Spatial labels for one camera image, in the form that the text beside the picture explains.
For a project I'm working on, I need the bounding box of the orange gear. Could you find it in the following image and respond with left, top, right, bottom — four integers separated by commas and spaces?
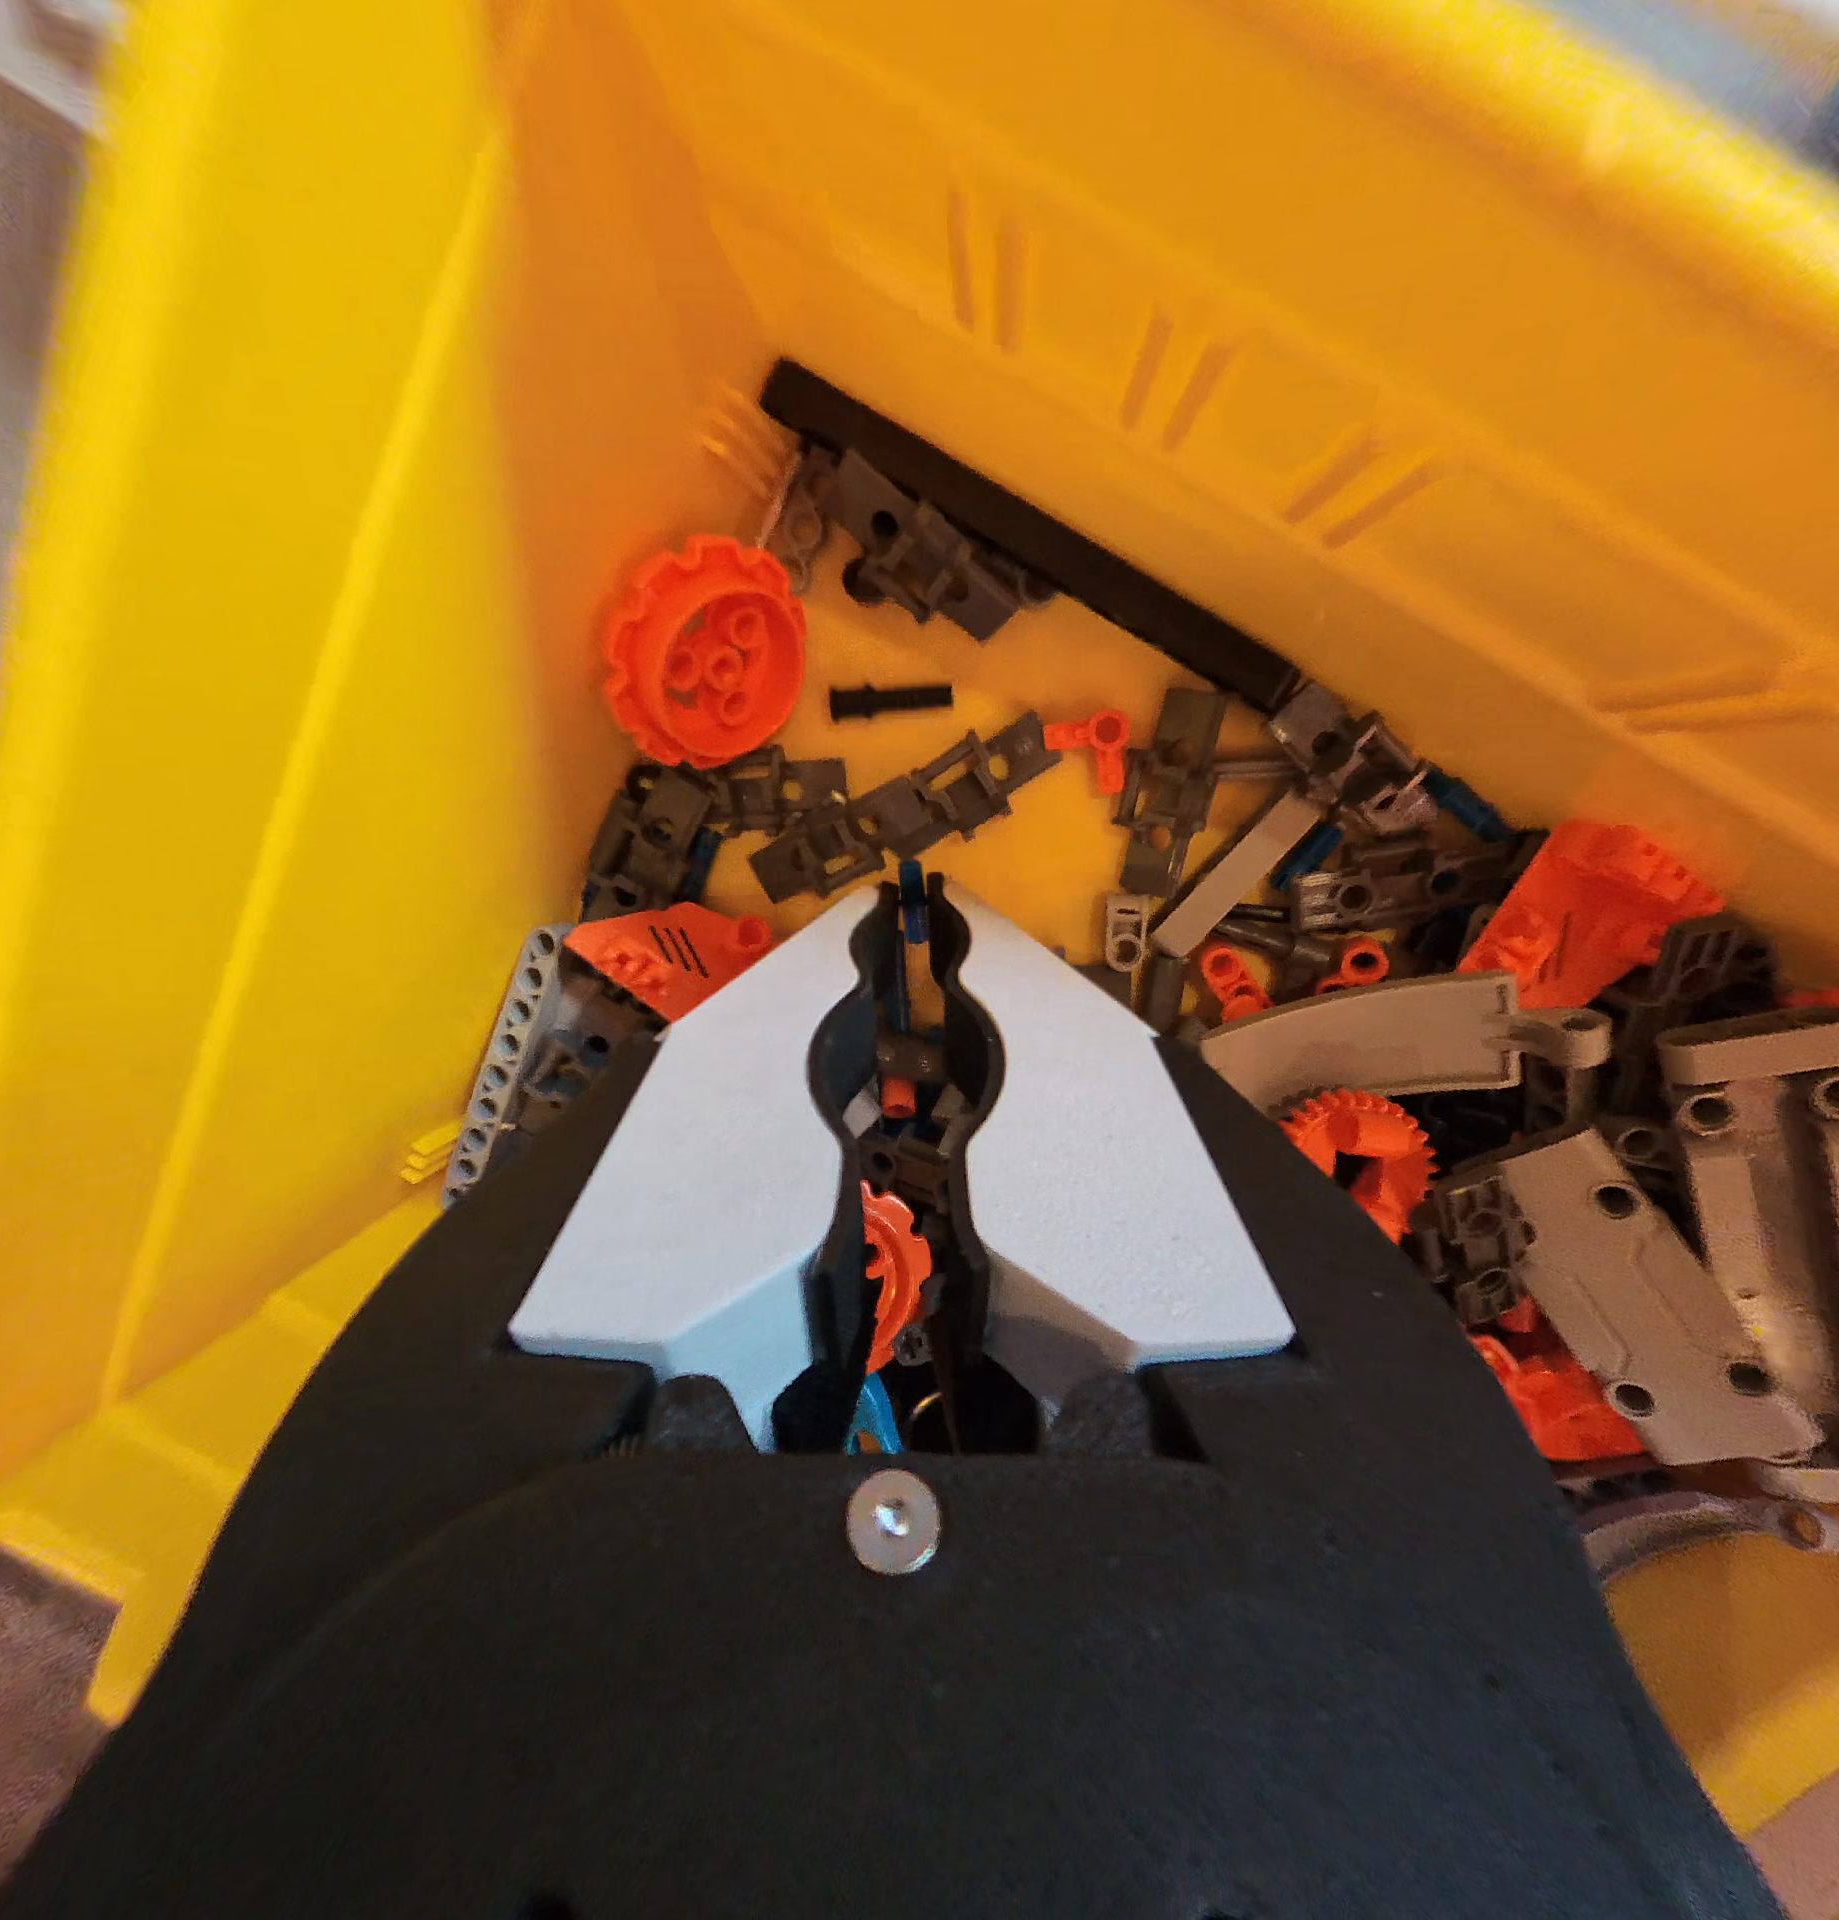
1280, 1086, 1437, 1246

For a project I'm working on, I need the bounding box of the orange toothed wheel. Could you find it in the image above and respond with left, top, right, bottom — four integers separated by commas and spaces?
860, 1183, 927, 1374
605, 536, 808, 769

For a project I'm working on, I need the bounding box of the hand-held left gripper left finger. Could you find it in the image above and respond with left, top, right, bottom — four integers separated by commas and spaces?
509, 886, 907, 1451

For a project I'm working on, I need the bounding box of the grey arch piece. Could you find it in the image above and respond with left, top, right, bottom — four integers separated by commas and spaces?
1579, 1492, 1839, 1592

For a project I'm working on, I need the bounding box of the pile of dark grey parts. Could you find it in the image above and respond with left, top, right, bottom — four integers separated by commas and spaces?
580, 451, 1839, 1503

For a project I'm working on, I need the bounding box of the long black beam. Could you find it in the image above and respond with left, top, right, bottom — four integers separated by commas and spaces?
759, 358, 1303, 713

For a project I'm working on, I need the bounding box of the light grey blade piece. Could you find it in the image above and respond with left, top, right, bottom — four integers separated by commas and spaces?
1151, 793, 1332, 963

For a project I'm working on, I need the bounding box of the light grey curved panel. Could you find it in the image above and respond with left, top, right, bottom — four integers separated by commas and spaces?
1490, 1127, 1822, 1471
1659, 1008, 1839, 1463
1200, 973, 1612, 1113

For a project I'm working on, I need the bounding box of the light grey holed beam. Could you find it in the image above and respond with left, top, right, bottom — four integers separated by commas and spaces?
441, 925, 579, 1206

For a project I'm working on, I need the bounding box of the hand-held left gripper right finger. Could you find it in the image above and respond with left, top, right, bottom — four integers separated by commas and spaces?
926, 872, 1296, 1405

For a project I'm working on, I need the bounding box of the small orange connector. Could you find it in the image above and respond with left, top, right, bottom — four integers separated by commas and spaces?
1042, 708, 1133, 798

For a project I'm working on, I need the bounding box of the yellow plastic parts bin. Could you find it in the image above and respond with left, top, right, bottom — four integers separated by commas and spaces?
0, 0, 1839, 1839

